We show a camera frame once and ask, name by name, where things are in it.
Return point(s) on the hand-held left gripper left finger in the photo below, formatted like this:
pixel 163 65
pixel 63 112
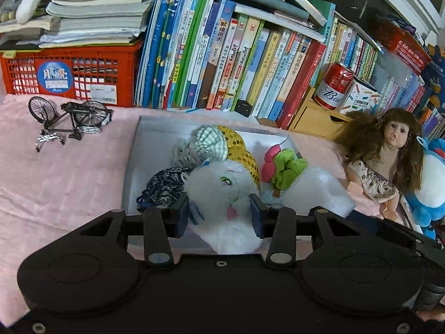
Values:
pixel 182 215

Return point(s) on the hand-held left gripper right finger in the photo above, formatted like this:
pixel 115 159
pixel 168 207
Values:
pixel 258 215

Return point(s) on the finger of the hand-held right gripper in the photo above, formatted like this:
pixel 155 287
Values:
pixel 393 231

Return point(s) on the pack of blue face masks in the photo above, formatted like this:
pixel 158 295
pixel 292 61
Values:
pixel 267 197

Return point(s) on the navy floral cloth hat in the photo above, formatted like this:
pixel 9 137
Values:
pixel 161 186

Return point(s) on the pink fabric flower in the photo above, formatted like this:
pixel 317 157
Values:
pixel 268 167

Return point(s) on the bright green scrunchie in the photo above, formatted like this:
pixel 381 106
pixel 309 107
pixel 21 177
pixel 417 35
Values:
pixel 286 170

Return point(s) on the yellow sequin scrunchie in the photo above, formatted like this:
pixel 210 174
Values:
pixel 243 153

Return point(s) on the green gingham scrunchie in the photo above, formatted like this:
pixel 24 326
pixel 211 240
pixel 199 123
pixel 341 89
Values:
pixel 208 141

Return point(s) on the white cardboard box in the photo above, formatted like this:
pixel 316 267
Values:
pixel 160 135

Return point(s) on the brown-haired doll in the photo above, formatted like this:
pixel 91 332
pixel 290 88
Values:
pixel 382 160

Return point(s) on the blue and white plush toy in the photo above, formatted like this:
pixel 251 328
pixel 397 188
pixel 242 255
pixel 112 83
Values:
pixel 431 167

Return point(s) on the small black pouch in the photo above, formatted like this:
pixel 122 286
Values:
pixel 243 108

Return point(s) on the wooden drawer box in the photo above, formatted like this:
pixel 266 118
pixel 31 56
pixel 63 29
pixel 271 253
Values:
pixel 313 118

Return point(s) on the pink striped tablecloth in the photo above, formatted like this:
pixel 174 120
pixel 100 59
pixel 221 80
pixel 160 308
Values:
pixel 69 188

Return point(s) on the white pencil-print box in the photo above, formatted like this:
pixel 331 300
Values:
pixel 361 97

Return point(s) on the miniature black bicycle model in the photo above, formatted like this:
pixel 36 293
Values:
pixel 80 114

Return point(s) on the red beer can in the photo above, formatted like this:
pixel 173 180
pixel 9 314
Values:
pixel 333 87

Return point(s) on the row of tall picture books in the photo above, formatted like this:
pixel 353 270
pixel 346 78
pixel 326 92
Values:
pixel 208 59

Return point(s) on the blue cartoon box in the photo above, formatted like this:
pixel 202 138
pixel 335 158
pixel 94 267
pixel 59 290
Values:
pixel 434 69

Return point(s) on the red plastic crate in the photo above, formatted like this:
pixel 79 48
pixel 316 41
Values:
pixel 104 66

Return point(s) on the row of thin workbooks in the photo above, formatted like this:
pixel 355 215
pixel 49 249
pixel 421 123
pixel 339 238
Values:
pixel 361 52

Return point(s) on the red plastic basket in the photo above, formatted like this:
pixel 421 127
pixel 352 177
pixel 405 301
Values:
pixel 403 45

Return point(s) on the white-edged book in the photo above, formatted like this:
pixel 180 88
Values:
pixel 307 7

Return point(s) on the stack of lying books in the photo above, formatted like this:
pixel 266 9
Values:
pixel 97 17

